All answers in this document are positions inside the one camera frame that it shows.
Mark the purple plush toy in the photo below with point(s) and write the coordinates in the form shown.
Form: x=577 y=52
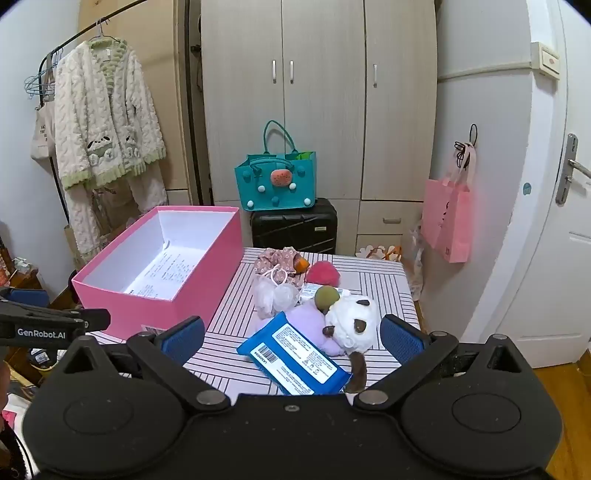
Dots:
x=307 y=323

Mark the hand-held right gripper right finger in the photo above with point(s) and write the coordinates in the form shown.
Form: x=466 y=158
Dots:
x=401 y=341

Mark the green ball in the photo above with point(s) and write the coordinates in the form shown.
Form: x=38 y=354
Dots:
x=326 y=297

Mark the white door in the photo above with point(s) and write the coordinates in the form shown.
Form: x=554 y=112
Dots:
x=531 y=277

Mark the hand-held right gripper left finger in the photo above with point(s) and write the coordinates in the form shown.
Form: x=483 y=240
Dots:
x=182 y=337

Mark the orange egg toy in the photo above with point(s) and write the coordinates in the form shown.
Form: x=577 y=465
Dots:
x=302 y=265

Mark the pink fluffy heart plush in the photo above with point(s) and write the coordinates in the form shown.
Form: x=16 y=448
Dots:
x=323 y=273

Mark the beige light switch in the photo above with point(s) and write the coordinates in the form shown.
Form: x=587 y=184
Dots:
x=547 y=60

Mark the beige wardrobe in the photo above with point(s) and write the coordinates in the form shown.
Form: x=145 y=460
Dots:
x=323 y=115

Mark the printed paper sheet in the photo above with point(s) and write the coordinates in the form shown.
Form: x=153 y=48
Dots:
x=171 y=270

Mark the canvas tote bag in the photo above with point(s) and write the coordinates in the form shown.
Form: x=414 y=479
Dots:
x=44 y=138

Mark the pink cardboard box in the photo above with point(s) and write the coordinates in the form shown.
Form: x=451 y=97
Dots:
x=207 y=286

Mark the white panda plush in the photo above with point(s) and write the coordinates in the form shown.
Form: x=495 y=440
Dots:
x=351 y=330

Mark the wooden nightstand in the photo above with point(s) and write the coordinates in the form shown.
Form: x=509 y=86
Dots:
x=34 y=279

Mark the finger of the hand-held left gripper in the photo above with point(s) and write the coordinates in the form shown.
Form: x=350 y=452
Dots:
x=92 y=319
x=27 y=297

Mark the black clothes rack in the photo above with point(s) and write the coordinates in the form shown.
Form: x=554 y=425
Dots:
x=194 y=138

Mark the white blue tissue packet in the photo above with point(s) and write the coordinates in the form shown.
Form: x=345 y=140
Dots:
x=309 y=290

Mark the white mesh bath puff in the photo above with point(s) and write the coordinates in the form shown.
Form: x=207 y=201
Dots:
x=272 y=295

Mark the pink floral cloth doll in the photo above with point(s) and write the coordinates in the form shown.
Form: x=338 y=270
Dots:
x=277 y=258

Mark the cream fleece pajamas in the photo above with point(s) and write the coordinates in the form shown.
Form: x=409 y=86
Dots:
x=106 y=115

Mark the clear plastic bag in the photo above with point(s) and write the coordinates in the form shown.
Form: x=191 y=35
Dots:
x=415 y=267

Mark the pink paper bag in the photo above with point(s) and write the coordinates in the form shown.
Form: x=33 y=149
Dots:
x=431 y=212
x=457 y=230

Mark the blue wipes packet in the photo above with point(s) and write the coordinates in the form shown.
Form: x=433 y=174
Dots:
x=295 y=360

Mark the colourful flower print bag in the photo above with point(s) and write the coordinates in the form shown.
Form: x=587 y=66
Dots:
x=378 y=253

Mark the tan cabinet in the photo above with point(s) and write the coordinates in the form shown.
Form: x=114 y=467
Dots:
x=171 y=92

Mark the teal felt tote bag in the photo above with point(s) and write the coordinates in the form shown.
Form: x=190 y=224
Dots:
x=268 y=194

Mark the black suitcase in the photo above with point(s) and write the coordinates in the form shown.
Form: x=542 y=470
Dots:
x=295 y=230

